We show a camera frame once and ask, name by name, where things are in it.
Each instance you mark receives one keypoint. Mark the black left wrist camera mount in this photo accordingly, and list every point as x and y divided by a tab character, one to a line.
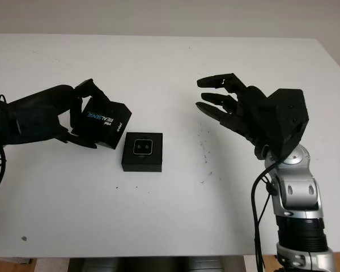
25	127

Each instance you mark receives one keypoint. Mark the small silver depth camera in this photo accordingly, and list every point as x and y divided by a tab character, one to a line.
142	146

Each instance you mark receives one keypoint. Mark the black box base with insert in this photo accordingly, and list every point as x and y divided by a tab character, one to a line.
141	165

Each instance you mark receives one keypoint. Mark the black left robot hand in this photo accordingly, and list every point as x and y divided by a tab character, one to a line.
42	110

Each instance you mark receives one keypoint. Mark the black RealSense box lid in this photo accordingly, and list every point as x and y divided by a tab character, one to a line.
105	124

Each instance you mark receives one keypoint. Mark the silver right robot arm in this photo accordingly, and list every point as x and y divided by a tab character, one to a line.
300	204

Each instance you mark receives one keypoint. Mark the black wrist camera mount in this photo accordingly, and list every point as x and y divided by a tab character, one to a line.
25	127
290	119

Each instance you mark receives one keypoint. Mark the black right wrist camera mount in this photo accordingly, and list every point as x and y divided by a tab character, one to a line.
290	119

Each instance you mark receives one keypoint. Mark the dark grey robot torso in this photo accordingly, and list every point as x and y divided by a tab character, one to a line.
158	265

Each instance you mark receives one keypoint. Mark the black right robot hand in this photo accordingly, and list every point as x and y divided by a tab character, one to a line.
252	113

